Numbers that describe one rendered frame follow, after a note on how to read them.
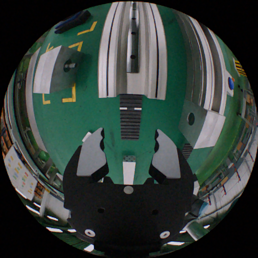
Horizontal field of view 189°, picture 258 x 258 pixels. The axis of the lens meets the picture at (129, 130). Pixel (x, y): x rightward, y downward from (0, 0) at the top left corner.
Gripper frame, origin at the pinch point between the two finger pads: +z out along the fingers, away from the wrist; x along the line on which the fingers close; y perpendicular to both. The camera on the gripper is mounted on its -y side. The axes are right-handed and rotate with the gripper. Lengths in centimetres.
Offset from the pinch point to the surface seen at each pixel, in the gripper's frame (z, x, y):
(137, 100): 9.0, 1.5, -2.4
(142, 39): 5.5, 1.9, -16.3
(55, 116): 10.0, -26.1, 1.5
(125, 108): 9.1, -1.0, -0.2
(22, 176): -44, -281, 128
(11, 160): -39, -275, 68
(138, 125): 9.6, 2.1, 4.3
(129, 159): 8.1, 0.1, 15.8
